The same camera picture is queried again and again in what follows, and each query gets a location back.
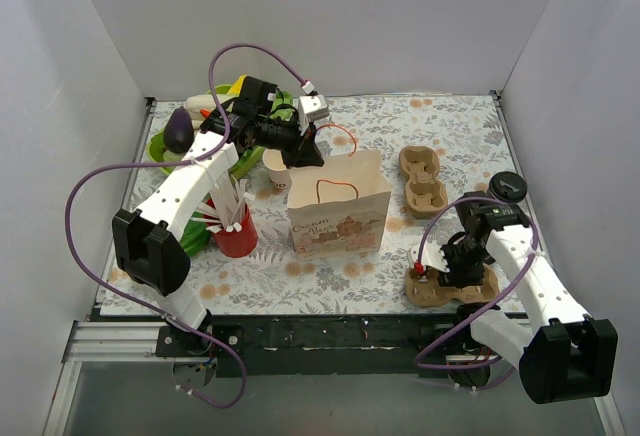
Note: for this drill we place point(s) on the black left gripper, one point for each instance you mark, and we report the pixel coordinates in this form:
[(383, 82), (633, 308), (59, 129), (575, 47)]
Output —
[(298, 145)]

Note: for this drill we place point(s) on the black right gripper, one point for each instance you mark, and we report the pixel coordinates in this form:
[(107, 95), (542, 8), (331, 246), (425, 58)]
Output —
[(461, 277)]

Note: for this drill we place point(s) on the white paper coffee cup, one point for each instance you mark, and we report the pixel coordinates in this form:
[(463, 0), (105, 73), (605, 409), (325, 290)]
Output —
[(278, 172)]

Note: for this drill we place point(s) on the single brown pulp carrier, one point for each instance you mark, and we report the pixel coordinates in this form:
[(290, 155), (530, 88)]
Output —
[(426, 292)]

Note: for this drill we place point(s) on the kraft paper takeout bag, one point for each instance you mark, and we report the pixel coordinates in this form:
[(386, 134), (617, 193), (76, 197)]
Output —
[(339, 208)]

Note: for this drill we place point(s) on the black plastic cup lid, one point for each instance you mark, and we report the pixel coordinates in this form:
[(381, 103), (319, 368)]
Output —
[(507, 185)]

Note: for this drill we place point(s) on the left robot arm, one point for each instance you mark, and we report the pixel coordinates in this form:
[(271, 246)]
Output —
[(147, 239)]

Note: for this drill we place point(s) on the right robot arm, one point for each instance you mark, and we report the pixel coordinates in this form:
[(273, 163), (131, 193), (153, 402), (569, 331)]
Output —
[(565, 353)]

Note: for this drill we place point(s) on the brown pulp cup carrier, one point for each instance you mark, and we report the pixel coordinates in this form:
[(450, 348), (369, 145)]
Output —
[(424, 194)]

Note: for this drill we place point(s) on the yellow toy pepper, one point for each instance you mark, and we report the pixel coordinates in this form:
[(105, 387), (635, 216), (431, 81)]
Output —
[(235, 88)]

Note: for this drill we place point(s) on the red cup holder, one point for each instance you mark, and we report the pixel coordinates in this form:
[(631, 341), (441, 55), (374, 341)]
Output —
[(240, 241)]

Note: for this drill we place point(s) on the floral patterned table mat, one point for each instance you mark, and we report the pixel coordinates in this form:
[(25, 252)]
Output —
[(467, 134)]

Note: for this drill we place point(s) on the toy napa cabbage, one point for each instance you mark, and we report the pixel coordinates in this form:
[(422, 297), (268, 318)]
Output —
[(200, 102)]

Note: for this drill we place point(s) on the purple toy eggplant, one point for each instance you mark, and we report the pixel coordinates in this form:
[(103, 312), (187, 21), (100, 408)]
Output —
[(178, 135)]

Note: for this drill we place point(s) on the green toy lettuce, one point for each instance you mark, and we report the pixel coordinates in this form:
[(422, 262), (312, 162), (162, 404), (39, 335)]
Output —
[(196, 236)]

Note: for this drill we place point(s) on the green vegetable tray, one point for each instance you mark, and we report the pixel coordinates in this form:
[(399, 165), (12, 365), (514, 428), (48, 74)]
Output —
[(158, 153)]

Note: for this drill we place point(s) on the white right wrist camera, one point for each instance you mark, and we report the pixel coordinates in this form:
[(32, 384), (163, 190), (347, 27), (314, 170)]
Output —
[(428, 257)]

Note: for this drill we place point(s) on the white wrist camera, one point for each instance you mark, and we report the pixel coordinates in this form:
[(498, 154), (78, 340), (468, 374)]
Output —
[(311, 108), (428, 257)]

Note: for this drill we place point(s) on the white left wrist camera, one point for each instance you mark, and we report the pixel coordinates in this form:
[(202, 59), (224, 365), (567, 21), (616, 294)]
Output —
[(311, 108)]

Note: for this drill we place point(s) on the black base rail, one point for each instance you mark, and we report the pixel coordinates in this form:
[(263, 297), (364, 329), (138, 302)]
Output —
[(309, 344)]

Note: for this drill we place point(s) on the aluminium frame rail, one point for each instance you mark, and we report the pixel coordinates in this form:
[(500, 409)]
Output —
[(112, 342)]

